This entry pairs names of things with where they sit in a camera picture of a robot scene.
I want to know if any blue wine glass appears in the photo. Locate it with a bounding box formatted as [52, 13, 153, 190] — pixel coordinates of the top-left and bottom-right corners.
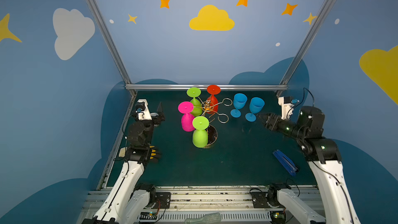
[245, 97, 265, 122]
[230, 93, 247, 118]

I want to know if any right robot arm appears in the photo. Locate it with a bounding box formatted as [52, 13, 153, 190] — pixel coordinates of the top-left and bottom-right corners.
[258, 106, 360, 224]

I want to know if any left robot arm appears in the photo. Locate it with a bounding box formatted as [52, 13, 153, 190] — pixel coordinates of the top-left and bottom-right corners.
[83, 99, 165, 224]

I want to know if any pink wine glass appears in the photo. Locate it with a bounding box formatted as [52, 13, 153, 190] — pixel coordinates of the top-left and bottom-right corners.
[178, 101, 195, 132]

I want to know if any back green wine glass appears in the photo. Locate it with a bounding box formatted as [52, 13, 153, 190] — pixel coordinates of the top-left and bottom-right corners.
[187, 87, 202, 117]

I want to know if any green wine glass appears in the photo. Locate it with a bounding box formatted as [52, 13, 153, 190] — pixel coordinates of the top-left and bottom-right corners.
[192, 116, 209, 148]
[187, 87, 202, 117]

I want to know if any front green wine glass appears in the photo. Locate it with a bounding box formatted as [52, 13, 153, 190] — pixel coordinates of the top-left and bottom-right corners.
[192, 116, 209, 148]

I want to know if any red wine glass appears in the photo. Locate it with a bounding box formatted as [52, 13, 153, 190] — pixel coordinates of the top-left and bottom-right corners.
[207, 85, 221, 114]

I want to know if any yellow black work glove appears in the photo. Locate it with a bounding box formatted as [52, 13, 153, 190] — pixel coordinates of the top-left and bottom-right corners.
[118, 145, 162, 163]

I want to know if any blue stapler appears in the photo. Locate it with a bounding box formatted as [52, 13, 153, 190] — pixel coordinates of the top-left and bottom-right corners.
[273, 149, 299, 177]

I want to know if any right circuit board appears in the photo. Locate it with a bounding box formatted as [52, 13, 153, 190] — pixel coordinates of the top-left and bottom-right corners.
[270, 212, 286, 224]

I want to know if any circuit board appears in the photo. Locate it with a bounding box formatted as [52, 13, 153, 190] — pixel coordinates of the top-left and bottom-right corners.
[138, 212, 161, 223]
[270, 212, 286, 224]

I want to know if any left circuit board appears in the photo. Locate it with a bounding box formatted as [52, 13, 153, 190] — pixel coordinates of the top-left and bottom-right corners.
[138, 212, 161, 223]

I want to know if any clear plastic bottle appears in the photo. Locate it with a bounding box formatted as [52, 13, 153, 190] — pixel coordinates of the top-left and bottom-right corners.
[184, 213, 222, 224]

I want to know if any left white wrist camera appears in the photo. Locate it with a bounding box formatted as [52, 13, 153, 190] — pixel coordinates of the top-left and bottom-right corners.
[135, 99, 152, 121]

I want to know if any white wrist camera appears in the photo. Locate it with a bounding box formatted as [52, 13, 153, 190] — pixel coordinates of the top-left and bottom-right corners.
[135, 99, 152, 121]
[278, 96, 300, 120]

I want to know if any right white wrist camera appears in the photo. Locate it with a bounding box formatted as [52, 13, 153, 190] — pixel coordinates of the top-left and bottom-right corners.
[278, 96, 300, 120]

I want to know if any back frame bar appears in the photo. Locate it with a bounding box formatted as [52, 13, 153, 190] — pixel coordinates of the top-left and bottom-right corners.
[125, 84, 288, 91]

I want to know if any gold wire glass rack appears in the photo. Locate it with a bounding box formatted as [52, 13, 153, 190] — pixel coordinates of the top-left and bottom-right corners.
[201, 96, 233, 148]

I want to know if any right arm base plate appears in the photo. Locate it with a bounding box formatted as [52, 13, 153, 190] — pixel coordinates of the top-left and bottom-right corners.
[250, 191, 285, 208]

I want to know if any left frame post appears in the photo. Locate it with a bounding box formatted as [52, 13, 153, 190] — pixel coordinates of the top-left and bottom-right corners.
[85, 0, 132, 85]

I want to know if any frame post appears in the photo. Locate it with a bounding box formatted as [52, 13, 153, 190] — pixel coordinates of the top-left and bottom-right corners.
[276, 0, 337, 96]
[85, 0, 132, 85]

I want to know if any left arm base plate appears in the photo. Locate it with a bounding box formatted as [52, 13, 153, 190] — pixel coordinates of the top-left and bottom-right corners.
[129, 192, 171, 209]

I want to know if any right frame post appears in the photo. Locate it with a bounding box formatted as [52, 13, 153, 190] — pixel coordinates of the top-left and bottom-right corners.
[276, 0, 337, 96]

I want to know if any aluminium rail base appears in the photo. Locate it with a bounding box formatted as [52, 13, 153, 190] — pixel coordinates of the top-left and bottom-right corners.
[76, 186, 346, 224]

